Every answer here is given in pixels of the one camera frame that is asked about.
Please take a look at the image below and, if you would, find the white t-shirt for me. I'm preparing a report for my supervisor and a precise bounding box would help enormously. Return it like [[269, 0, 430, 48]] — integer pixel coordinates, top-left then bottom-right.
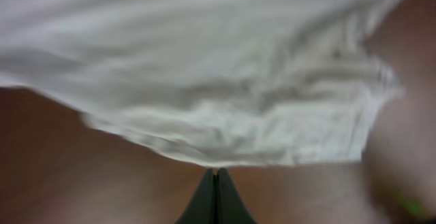
[[1, 0, 403, 167]]

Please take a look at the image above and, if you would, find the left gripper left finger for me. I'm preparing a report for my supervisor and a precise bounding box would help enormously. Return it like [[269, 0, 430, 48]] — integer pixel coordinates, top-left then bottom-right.
[[176, 169, 215, 224]]

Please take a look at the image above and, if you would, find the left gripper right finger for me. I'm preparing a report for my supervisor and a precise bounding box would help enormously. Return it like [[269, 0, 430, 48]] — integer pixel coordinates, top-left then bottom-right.
[[215, 168, 257, 224]]

